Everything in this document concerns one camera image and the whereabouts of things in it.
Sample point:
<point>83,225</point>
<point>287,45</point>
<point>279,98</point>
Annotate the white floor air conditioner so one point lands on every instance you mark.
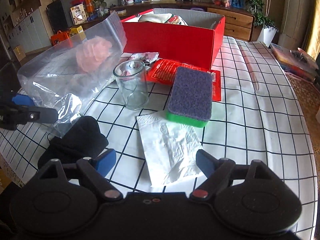
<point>295,23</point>

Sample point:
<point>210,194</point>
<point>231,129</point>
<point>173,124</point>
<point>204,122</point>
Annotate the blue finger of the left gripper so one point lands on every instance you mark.
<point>22,100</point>

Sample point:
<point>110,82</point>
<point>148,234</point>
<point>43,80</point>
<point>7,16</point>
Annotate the clear glass jar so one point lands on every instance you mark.
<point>130,77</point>

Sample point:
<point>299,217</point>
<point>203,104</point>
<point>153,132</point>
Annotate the red cardboard box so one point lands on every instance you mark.
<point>197,42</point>

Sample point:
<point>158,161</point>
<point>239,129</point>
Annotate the orange gift box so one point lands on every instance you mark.
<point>59,37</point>

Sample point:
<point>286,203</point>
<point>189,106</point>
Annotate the clear plastic zip bag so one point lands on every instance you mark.
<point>52,79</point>

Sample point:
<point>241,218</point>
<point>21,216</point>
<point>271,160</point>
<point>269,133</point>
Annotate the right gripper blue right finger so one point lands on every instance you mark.
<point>218,173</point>

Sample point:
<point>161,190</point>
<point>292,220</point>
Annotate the white printed cloth bag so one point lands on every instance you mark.
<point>167,18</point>

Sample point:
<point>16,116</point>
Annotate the yellow carton box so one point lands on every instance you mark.
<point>75,30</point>

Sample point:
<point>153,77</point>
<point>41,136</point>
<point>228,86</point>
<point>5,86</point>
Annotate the purple green scrub sponge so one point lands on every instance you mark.
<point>191,97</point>

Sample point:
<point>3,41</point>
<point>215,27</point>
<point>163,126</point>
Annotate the small cardboard box on cabinet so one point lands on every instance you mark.
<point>121,12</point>

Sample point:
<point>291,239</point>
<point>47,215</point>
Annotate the black cloth item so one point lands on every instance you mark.
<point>84,139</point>

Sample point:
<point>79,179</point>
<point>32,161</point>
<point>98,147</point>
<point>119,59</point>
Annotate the wooden tv cabinet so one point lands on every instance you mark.
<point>239,23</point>

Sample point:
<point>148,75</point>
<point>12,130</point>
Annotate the white tissue packet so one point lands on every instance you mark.
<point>169,148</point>

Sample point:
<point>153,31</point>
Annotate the pink mesh bath sponge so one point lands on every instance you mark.
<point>92,53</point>

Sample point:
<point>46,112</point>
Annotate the tall green potted plant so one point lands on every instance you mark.
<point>260,9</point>

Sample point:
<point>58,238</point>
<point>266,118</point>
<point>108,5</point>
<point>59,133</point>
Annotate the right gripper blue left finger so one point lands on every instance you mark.
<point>93,172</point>

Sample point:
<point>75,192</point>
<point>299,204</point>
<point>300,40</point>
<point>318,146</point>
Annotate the red printed packet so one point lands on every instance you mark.
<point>163,71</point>

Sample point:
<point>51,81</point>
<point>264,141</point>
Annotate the yellow curtain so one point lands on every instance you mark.
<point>311,39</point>

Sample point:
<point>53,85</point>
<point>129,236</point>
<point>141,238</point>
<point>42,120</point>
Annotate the clear plastic organizer box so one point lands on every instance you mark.
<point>296,62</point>

